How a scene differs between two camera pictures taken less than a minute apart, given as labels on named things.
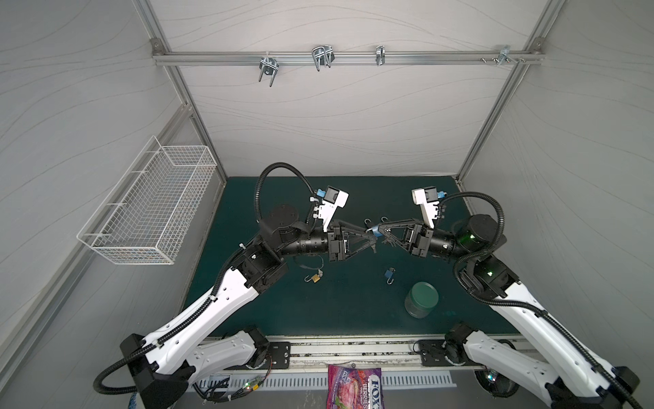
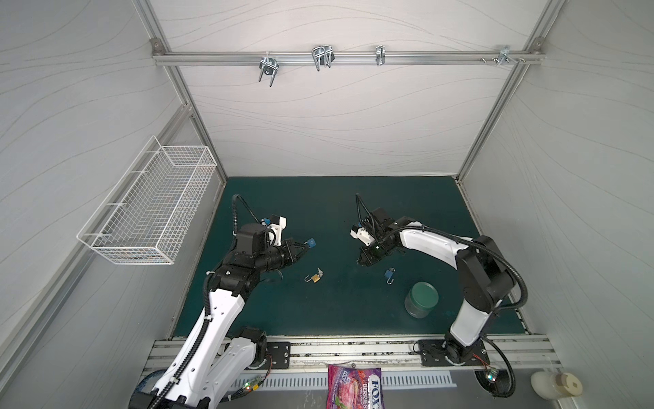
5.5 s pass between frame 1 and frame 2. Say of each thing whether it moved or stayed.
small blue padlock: stayed
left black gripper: moved
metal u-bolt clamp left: stayed
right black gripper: moved
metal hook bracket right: stayed
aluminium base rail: stayed
